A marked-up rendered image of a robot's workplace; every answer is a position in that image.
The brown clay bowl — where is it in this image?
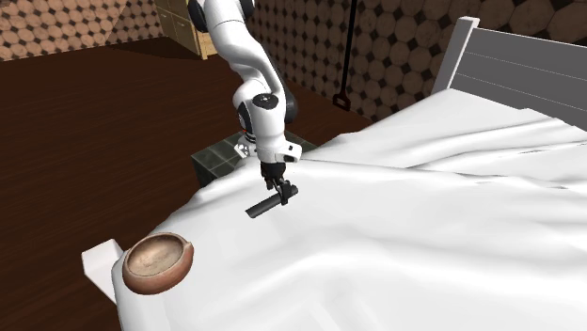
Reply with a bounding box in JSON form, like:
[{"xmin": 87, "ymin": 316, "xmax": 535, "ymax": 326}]
[{"xmin": 120, "ymin": 231, "xmax": 195, "ymax": 296}]

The tan wooden cabinet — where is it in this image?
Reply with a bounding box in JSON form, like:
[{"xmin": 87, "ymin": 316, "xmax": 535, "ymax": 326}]
[{"xmin": 153, "ymin": 0, "xmax": 218, "ymax": 61}]

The white bed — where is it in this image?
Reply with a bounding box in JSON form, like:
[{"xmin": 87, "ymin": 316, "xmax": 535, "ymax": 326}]
[{"xmin": 81, "ymin": 16, "xmax": 587, "ymax": 331}]

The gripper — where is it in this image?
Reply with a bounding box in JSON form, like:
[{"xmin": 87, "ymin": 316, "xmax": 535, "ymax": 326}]
[{"xmin": 260, "ymin": 160, "xmax": 294, "ymax": 207}]

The black floor lamp pole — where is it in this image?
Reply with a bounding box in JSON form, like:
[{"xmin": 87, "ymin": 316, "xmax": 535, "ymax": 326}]
[{"xmin": 332, "ymin": 0, "xmax": 359, "ymax": 112}]

